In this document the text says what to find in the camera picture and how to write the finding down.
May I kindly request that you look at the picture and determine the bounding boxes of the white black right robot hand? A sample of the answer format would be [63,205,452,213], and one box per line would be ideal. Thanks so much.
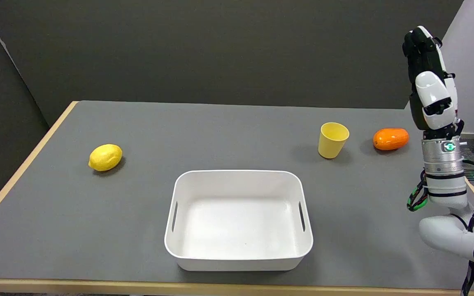
[402,26,465,141]

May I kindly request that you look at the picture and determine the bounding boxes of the yellow plastic cup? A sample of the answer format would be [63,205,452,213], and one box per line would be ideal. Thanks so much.
[318,122,350,159]

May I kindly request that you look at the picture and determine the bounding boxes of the orange plastic mango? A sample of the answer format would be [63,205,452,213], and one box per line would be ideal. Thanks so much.
[373,128,409,151]

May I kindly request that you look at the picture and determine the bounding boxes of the white plastic bin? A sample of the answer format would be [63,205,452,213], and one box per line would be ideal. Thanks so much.
[164,170,314,272]

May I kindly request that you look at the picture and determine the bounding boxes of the yellow lemon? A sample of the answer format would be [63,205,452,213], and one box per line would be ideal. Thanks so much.
[88,144,123,172]

